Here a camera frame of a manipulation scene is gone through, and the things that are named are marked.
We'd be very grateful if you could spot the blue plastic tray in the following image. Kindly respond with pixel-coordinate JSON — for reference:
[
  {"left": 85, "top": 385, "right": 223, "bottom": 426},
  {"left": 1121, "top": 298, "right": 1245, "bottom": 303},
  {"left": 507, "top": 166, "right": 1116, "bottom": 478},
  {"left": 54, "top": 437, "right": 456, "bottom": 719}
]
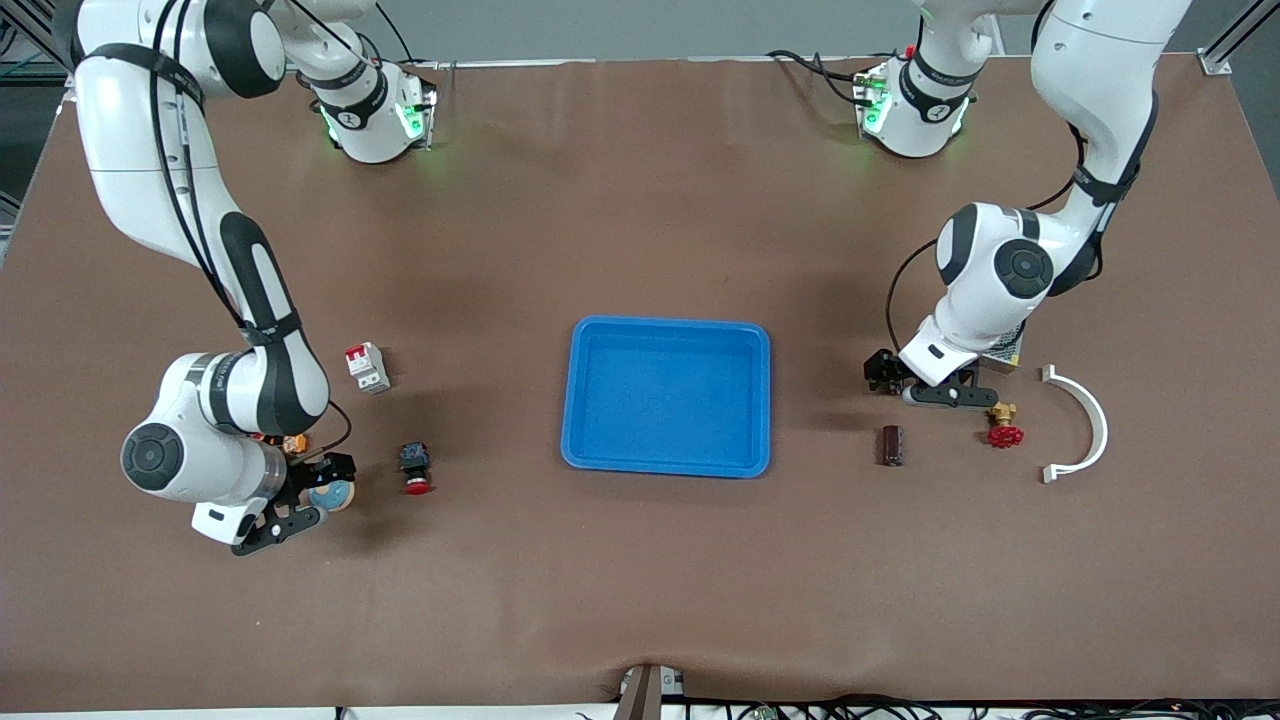
[{"left": 560, "top": 316, "right": 773, "bottom": 480}]

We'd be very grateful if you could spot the red emergency stop button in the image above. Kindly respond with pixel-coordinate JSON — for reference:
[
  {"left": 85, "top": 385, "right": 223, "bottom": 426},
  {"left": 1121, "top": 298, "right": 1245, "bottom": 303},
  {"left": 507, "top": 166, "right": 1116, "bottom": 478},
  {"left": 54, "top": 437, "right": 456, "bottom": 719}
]
[{"left": 400, "top": 442, "right": 435, "bottom": 496}]

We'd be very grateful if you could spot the white red circuit breaker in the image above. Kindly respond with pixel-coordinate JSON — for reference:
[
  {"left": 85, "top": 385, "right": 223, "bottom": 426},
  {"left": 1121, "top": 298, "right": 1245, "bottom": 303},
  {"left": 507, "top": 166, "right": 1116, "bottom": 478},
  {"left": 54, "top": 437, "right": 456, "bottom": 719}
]
[{"left": 344, "top": 341, "right": 392, "bottom": 395}]

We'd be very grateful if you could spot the metal mesh power supply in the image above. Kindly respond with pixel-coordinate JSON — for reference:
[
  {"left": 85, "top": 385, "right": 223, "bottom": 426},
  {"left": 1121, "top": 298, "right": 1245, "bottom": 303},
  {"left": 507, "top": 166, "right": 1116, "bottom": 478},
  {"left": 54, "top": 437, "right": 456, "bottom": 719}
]
[{"left": 978, "top": 322, "right": 1025, "bottom": 373}]

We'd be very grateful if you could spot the brown table cover mat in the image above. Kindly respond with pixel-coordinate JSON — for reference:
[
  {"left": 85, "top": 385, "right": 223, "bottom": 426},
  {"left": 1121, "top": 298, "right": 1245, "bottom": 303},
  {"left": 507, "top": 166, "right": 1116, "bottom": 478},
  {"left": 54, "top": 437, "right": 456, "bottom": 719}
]
[{"left": 0, "top": 55, "right": 1280, "bottom": 713}]

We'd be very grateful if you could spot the metal table clamp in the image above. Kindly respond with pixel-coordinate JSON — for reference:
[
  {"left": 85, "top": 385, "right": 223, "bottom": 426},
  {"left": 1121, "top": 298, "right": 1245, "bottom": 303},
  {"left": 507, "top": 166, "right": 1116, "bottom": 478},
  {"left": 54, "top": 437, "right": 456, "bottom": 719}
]
[{"left": 613, "top": 663, "right": 688, "bottom": 720}]

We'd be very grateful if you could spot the brass valve red handle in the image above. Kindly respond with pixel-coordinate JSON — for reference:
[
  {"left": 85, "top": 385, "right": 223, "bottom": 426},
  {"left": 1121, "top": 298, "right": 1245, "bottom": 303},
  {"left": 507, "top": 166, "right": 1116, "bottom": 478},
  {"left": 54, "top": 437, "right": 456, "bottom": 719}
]
[{"left": 982, "top": 402, "right": 1025, "bottom": 449}]

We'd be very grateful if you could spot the white curved plastic bracket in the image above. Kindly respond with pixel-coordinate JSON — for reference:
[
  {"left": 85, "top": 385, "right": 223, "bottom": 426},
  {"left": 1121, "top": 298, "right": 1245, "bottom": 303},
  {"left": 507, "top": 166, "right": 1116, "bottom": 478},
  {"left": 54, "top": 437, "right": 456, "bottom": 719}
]
[{"left": 1040, "top": 364, "right": 1109, "bottom": 485}]

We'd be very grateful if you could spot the black left base cable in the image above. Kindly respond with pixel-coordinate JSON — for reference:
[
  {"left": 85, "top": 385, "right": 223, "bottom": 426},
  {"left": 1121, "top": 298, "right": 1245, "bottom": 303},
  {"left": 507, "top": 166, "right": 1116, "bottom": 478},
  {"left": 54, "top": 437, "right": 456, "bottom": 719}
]
[{"left": 765, "top": 48, "right": 886, "bottom": 109}]

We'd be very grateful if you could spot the black base cable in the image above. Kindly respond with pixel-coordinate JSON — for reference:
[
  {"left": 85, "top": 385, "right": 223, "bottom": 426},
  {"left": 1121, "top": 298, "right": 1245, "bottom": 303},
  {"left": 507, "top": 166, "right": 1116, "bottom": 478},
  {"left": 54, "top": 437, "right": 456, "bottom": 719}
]
[
  {"left": 372, "top": 0, "right": 443, "bottom": 71},
  {"left": 765, "top": 48, "right": 886, "bottom": 109}
]

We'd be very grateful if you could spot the black right base cable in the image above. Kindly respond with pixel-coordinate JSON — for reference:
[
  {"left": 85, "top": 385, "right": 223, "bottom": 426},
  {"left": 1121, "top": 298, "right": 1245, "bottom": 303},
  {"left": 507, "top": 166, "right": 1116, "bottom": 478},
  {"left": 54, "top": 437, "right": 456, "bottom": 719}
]
[{"left": 372, "top": 0, "right": 443, "bottom": 71}]

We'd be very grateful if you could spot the aluminium frame profile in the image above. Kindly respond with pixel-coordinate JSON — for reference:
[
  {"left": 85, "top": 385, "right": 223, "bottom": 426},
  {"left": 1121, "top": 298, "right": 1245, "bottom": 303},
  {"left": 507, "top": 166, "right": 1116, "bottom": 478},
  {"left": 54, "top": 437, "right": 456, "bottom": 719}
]
[{"left": 1200, "top": 0, "right": 1280, "bottom": 77}]

